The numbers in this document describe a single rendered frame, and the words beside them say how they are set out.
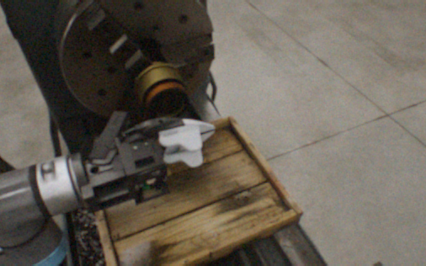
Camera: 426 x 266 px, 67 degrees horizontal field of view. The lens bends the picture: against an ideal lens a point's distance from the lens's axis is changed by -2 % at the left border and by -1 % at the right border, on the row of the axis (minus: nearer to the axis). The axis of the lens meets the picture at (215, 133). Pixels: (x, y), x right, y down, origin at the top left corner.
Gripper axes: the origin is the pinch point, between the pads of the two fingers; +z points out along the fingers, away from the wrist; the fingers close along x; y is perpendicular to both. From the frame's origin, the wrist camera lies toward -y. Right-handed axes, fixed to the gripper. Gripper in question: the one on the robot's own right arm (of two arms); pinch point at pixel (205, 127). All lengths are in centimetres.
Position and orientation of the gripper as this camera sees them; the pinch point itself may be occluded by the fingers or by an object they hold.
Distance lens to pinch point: 52.3
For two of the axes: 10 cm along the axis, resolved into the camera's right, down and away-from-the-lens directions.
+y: 4.1, 6.5, -6.3
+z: 9.1, -2.9, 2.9
